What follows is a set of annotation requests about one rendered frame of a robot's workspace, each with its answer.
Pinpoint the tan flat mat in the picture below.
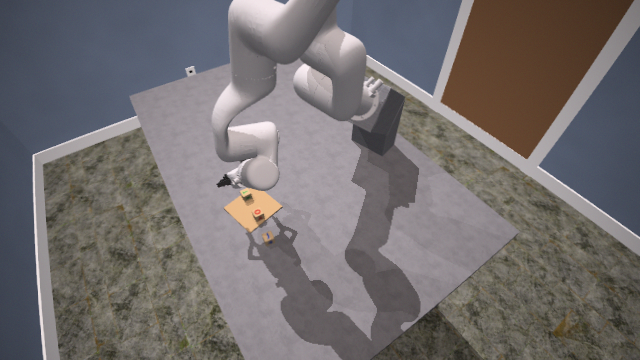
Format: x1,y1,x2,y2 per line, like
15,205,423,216
224,188,283,233

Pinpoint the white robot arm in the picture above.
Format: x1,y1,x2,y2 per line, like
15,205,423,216
212,0,383,191

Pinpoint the wooden letter block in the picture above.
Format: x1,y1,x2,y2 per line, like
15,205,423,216
240,188,252,202
252,207,265,222
262,231,275,246

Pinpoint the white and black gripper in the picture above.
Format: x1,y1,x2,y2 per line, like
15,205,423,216
217,167,245,189

